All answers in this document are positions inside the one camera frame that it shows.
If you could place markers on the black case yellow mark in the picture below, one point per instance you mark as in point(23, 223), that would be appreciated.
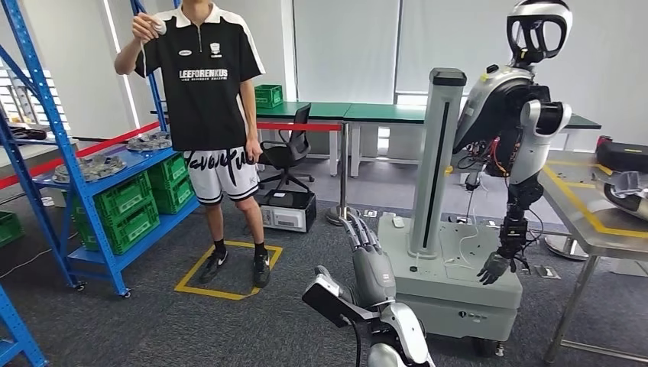
point(625, 154)

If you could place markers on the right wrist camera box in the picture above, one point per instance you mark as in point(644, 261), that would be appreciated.
point(334, 299)

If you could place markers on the black white power unit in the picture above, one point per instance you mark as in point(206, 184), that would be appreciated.
point(286, 215)

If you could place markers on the silver black parked robot torso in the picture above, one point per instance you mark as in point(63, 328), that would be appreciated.
point(486, 106)

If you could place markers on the chrome stanchion post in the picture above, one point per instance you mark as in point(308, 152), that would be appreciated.
point(344, 172)

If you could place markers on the metal floor socket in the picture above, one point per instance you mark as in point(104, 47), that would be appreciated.
point(546, 272)
point(369, 213)

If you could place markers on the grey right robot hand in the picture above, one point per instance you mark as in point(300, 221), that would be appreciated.
point(372, 273)

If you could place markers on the green plastic crate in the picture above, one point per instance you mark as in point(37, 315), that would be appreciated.
point(124, 197)
point(126, 230)
point(174, 195)
point(268, 96)
point(10, 228)
point(169, 169)

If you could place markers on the black plastic tray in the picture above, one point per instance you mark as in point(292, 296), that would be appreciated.
point(30, 133)

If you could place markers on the white small floor device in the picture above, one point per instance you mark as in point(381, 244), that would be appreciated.
point(398, 222)

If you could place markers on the white metal railing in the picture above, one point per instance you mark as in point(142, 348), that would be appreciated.
point(15, 96)

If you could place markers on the grey wheel arch car part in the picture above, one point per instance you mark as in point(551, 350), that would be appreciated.
point(627, 195)

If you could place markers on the dark grey parked robot hand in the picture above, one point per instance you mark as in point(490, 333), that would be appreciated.
point(493, 268)

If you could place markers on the person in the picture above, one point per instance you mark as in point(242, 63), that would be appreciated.
point(202, 101)

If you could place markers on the grey robot lift column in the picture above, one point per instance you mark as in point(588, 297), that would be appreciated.
point(435, 167)

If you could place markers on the steel workbench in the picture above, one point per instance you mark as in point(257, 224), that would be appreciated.
point(572, 213)

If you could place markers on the chrome stanchion base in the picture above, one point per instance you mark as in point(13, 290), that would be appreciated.
point(564, 251)

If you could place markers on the black office chair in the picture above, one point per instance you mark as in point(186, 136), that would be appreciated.
point(288, 147)

